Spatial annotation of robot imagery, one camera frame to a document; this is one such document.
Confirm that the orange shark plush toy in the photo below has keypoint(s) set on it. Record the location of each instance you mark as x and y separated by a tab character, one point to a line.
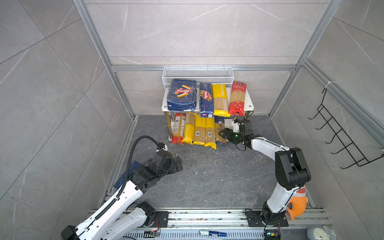
298	203

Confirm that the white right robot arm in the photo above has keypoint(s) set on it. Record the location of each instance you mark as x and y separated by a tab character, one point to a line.
291	171

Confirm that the blue Barilla spaghetti bag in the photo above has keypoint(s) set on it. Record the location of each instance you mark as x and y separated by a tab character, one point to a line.
206	100

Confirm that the white two-tier shelf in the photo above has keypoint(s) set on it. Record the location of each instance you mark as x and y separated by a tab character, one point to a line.
171	115

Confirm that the white alarm clock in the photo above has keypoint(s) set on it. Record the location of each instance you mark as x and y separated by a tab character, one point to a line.
321	233

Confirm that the black wire hook rack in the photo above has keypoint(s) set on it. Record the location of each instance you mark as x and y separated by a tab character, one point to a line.
339	133

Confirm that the blue hardcover book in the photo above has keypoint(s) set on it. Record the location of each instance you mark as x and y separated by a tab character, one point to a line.
121	180

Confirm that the yellow Pastatime spaghetti bag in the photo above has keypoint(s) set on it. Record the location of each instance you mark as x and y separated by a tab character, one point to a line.
189	129

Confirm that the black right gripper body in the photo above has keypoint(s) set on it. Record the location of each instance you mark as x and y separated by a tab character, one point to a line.
235	137

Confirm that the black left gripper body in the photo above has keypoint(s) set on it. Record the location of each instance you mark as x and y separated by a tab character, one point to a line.
172	167

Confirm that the white wire mesh basket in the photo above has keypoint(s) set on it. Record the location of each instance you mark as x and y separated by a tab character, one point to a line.
200	74

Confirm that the red label spaghetti bag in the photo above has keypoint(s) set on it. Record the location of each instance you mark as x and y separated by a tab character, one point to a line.
179	128

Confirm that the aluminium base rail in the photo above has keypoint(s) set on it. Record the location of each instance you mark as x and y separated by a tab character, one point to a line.
186	224

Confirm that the blue Barilla pasta box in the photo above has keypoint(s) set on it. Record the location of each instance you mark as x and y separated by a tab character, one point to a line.
182	96

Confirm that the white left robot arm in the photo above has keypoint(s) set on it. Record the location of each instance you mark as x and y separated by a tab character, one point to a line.
106	223

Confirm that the blue white marker pen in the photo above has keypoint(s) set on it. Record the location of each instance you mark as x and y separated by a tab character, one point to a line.
212	233

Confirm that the red spaghetti bag with window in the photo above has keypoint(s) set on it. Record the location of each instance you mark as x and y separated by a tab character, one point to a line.
237	101

